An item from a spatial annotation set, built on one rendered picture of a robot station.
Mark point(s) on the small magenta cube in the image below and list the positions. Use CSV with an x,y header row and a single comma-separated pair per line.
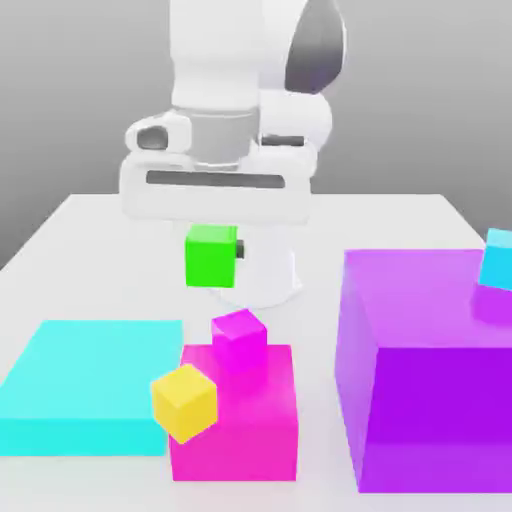
x,y
240,344

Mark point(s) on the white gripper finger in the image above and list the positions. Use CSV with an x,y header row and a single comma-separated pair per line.
x,y
240,249

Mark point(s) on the large purple box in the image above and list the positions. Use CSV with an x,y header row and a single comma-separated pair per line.
x,y
420,360

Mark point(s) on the small yellow cube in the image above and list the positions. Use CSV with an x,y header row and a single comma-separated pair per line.
x,y
184,404

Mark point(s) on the large pink box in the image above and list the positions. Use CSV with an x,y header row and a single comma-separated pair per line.
x,y
248,432

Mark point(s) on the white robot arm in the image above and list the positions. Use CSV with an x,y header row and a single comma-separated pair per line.
x,y
212,60

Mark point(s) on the large cyan box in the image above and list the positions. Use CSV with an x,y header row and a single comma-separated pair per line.
x,y
84,380

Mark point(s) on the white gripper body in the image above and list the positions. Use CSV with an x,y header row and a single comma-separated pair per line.
x,y
216,204

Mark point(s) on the small green cube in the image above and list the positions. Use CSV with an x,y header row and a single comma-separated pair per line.
x,y
210,260

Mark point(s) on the small blue cube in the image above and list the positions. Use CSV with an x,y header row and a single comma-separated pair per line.
x,y
496,264

